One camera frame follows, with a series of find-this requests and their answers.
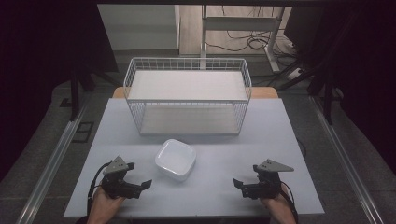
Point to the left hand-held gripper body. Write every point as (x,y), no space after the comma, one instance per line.
(115,183)

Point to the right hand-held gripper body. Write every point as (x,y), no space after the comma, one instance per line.
(264,183)

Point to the person's left hand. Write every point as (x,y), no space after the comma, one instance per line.
(102,207)

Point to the person's right hand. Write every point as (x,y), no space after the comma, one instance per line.
(278,208)

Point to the white square bowl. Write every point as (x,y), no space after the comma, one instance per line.
(176,159)

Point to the wooden table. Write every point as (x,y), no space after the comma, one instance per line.
(264,92)

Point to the black metal stand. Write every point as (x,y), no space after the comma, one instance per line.
(327,90)
(74,93)

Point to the white power strip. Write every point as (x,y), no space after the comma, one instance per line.
(294,73)

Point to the white cabinet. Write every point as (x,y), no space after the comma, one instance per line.
(140,28)

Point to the aluminium rail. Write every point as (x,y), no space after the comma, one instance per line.
(53,161)
(342,155)

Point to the white metal desk frame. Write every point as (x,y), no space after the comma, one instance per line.
(239,23)

